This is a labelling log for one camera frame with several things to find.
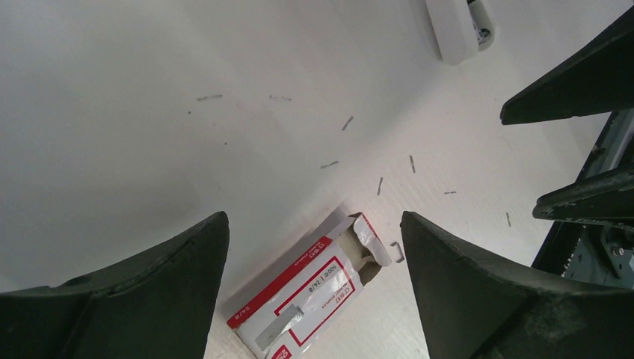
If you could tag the white stapler base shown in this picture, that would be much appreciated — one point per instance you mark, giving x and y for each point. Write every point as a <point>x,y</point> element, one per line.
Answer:
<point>462,28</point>

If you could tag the black front mounting rail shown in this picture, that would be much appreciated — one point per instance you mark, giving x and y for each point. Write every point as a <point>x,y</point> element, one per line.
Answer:
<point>594,253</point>

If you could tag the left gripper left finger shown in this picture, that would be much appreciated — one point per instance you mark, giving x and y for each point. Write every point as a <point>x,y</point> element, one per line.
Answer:
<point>156,304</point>

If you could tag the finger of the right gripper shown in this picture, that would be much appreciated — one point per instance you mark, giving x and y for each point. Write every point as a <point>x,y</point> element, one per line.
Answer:
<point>605,199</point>
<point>597,79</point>

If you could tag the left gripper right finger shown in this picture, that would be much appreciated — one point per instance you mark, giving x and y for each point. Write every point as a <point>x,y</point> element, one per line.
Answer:
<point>473,303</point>

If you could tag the loose bent staple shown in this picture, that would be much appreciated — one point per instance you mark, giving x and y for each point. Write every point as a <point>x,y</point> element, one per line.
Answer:
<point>398,253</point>

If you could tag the red white staple box sleeve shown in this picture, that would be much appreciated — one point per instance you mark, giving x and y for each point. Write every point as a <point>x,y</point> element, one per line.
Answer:
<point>286,317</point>

